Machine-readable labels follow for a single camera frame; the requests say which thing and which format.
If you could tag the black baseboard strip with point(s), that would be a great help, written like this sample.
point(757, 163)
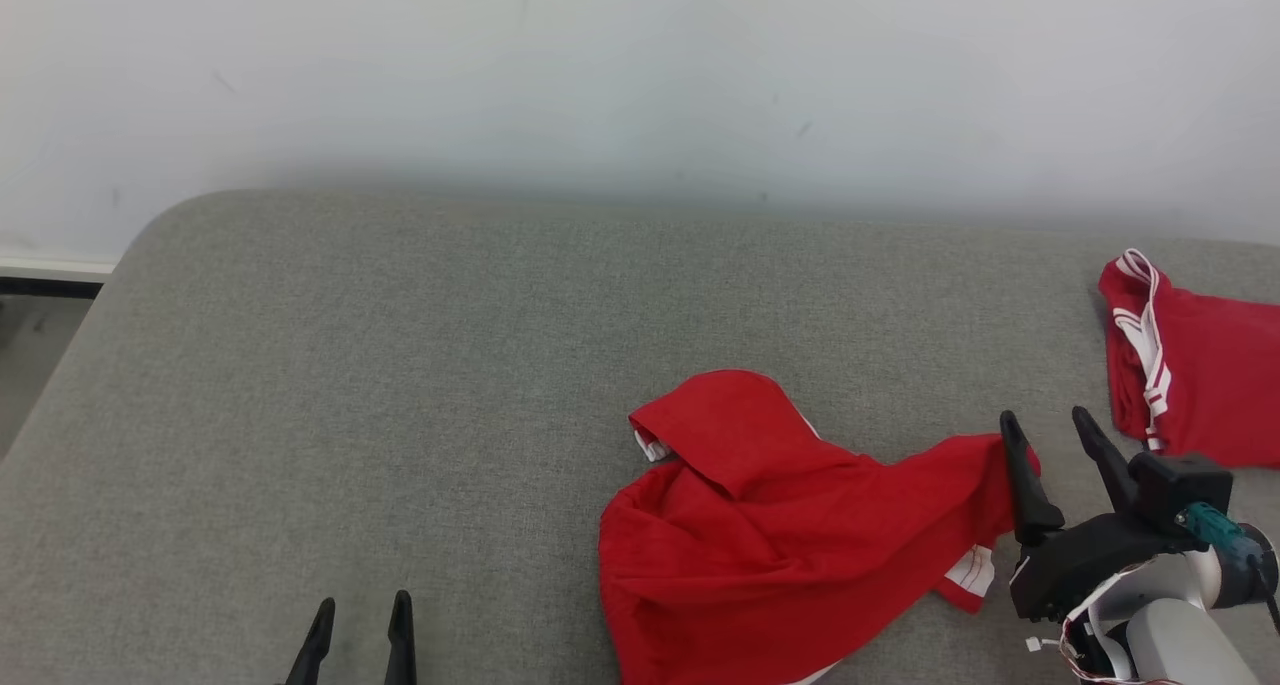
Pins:
point(45, 288)

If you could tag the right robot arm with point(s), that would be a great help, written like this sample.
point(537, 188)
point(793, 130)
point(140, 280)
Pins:
point(1180, 635)

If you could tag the red basketball jersey number 23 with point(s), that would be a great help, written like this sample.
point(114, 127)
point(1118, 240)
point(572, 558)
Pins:
point(1220, 385)

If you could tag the red shorts white trim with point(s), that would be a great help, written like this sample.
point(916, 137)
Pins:
point(780, 545)

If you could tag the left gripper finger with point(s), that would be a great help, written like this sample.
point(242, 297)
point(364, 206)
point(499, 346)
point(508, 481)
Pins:
point(312, 645)
point(401, 645)

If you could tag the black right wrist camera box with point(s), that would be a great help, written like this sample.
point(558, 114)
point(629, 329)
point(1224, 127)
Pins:
point(1180, 485)

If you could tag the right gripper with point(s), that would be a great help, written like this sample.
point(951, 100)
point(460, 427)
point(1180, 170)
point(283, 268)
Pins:
point(1080, 570)

